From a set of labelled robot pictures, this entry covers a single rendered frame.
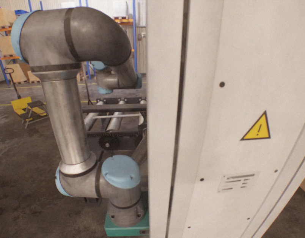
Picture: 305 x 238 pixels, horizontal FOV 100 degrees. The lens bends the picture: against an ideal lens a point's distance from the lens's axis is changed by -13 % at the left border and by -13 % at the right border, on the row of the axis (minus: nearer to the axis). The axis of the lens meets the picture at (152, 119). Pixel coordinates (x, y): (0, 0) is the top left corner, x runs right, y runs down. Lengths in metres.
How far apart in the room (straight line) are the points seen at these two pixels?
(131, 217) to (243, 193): 0.37
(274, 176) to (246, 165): 0.09
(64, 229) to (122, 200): 1.45
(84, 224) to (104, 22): 1.78
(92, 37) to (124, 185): 0.38
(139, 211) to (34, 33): 0.59
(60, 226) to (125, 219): 1.42
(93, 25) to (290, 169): 0.48
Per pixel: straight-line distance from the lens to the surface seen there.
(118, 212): 0.57
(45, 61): 0.38
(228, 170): 0.29
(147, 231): 0.64
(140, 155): 0.79
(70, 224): 1.93
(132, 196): 0.51
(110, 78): 0.72
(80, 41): 0.34
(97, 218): 1.87
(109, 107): 1.14
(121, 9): 8.94
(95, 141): 1.37
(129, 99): 2.13
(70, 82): 0.40
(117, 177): 0.45
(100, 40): 0.34
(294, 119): 0.31
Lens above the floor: 1.56
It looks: 26 degrees down
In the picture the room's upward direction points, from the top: straight up
